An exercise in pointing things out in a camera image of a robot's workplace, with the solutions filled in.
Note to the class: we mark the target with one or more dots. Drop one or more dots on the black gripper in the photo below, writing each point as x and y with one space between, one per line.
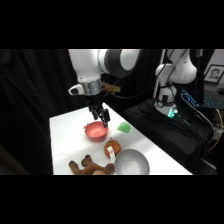
95 101

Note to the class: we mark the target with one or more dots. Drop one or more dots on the green triangle block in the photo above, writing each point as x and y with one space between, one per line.
124 127

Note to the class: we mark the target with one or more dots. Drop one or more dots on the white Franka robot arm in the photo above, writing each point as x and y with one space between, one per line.
83 63

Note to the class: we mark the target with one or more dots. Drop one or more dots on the pink bowl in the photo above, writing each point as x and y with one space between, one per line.
96 131

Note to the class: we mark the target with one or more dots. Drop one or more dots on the grey metal bowl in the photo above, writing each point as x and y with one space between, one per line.
132 162

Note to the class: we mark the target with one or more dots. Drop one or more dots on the orange plush toy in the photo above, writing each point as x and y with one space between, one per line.
112 146

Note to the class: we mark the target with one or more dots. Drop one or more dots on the brown plush teddy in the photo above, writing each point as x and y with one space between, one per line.
90 167

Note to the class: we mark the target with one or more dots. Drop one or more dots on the black draped robot stand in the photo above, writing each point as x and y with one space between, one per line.
160 133

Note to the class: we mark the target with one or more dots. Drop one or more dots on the black curtain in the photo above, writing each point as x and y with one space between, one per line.
33 100

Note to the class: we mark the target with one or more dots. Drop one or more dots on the green base light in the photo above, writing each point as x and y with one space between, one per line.
172 113

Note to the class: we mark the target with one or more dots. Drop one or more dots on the blue lit device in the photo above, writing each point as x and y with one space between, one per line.
189 99

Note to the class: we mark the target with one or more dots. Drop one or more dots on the blue backlit keyboard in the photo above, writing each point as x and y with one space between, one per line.
213 100

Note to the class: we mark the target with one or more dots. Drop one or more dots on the framed portrait picture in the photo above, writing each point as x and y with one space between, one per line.
214 73

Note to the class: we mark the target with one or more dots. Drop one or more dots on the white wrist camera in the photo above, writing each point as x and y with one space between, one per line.
75 90

